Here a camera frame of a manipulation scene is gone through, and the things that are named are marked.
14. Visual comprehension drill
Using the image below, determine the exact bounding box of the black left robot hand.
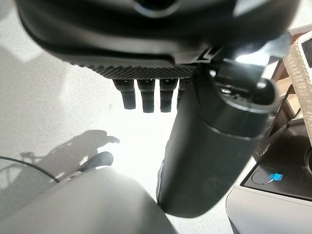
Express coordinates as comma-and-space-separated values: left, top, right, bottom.
14, 0, 299, 217

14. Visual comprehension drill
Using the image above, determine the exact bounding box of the silver left robot leg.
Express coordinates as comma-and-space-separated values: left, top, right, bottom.
0, 151, 176, 234

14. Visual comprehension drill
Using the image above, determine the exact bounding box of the white wicker laundry basket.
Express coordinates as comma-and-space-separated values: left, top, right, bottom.
284, 34, 312, 130

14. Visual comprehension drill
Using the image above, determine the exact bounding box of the grey appliance with black panel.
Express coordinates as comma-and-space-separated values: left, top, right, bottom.
226, 126, 312, 234

